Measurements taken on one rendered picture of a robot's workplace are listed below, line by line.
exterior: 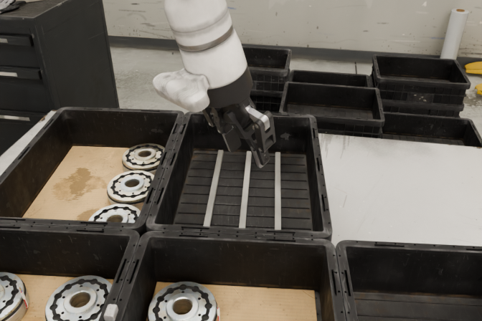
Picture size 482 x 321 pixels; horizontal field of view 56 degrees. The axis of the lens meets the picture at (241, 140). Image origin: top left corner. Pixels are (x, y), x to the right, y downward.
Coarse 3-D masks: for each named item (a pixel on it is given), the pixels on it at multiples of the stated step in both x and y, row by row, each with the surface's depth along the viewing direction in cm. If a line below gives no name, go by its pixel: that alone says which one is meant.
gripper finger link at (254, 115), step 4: (248, 108) 58; (252, 108) 58; (248, 112) 57; (252, 112) 57; (256, 112) 57; (252, 116) 57; (256, 116) 57; (260, 116) 57; (264, 116) 56; (264, 120) 56; (268, 120) 57; (264, 124) 56; (268, 124) 57; (252, 128) 58
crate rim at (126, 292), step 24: (144, 240) 70; (168, 240) 70; (192, 240) 70; (216, 240) 70; (240, 240) 70; (264, 240) 70; (288, 240) 70; (312, 240) 70; (336, 264) 65; (336, 288) 62; (120, 312) 58; (336, 312) 58
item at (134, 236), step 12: (0, 228) 72; (12, 228) 72; (24, 228) 72; (36, 228) 72; (48, 228) 72; (60, 228) 72; (72, 228) 72; (84, 228) 72; (96, 228) 72; (132, 240) 70; (132, 252) 67; (120, 264) 65; (120, 276) 64; (120, 288) 62; (108, 300) 60
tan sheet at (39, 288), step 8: (24, 280) 76; (32, 280) 76; (40, 280) 76; (48, 280) 76; (56, 280) 76; (64, 280) 76; (112, 280) 76; (32, 288) 74; (40, 288) 74; (48, 288) 74; (56, 288) 74; (32, 296) 73; (40, 296) 73; (48, 296) 73; (32, 304) 72; (40, 304) 72; (32, 312) 70; (40, 312) 70; (24, 320) 69; (32, 320) 69; (40, 320) 69
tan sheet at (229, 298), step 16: (160, 288) 74; (208, 288) 74; (224, 288) 74; (240, 288) 74; (256, 288) 74; (272, 288) 74; (224, 304) 72; (240, 304) 72; (256, 304) 72; (272, 304) 72; (288, 304) 72; (304, 304) 72; (224, 320) 69; (240, 320) 69; (256, 320) 69; (272, 320) 69; (288, 320) 69; (304, 320) 69
